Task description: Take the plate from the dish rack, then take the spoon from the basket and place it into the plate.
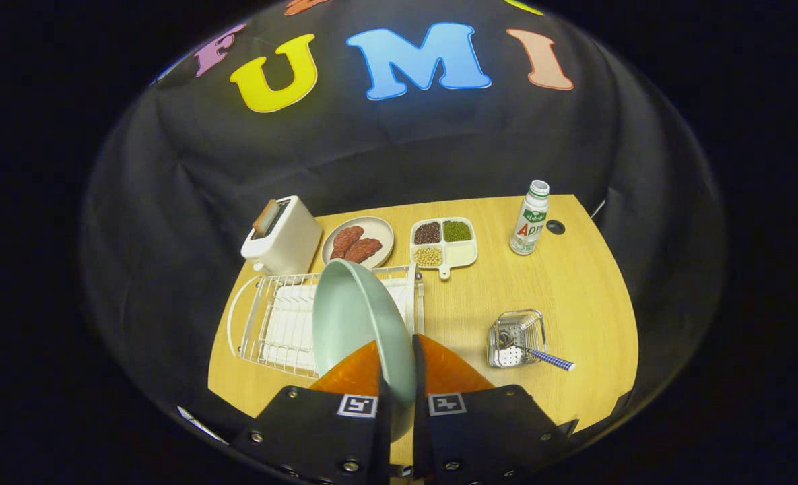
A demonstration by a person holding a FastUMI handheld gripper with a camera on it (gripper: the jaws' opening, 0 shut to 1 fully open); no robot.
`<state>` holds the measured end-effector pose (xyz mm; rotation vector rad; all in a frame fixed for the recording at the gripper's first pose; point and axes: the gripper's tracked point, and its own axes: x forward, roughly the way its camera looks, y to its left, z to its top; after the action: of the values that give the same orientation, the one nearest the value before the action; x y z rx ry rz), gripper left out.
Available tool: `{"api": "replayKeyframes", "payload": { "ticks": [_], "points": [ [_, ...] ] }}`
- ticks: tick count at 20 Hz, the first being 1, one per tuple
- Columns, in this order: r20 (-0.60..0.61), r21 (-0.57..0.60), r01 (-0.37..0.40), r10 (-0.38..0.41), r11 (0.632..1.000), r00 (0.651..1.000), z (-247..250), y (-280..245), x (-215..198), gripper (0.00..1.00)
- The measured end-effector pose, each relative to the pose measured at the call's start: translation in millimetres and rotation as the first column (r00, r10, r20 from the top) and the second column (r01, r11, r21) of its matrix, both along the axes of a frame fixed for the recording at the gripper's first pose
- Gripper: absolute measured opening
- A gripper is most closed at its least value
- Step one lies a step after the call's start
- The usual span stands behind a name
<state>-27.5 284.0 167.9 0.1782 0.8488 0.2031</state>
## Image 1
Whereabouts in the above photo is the spoon with blue checked handle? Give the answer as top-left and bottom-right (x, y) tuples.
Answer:
(498, 330), (576, 373)

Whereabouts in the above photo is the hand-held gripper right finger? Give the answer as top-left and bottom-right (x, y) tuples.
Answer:
(412, 333), (580, 485)

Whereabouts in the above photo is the black backdrop cloth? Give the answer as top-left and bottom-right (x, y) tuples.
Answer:
(79, 0), (729, 432)

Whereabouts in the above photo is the pale green plate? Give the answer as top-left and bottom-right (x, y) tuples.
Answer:
(312, 258), (418, 443)

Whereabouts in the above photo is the white toaster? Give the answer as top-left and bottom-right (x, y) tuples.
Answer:
(240, 195), (323, 276)

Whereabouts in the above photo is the white divided dish with beans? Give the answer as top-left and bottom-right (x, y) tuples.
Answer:
(410, 217), (478, 280)

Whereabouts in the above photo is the white green drink bottle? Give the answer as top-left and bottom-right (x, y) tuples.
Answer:
(509, 179), (550, 256)

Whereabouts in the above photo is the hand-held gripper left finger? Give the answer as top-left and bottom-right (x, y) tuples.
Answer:
(230, 340), (393, 485)

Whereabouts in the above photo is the toast slice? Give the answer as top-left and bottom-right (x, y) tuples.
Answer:
(251, 199), (280, 236)

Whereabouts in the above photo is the beige plate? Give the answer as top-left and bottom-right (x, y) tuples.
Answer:
(321, 216), (395, 270)

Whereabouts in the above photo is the white wire dish rack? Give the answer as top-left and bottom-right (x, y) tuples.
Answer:
(226, 264), (426, 378)

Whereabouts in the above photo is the metal wire basket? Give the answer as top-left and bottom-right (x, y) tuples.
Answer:
(487, 309), (547, 369)

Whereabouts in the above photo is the red meat piece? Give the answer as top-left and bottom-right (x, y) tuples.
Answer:
(343, 238), (383, 264)
(330, 226), (365, 261)

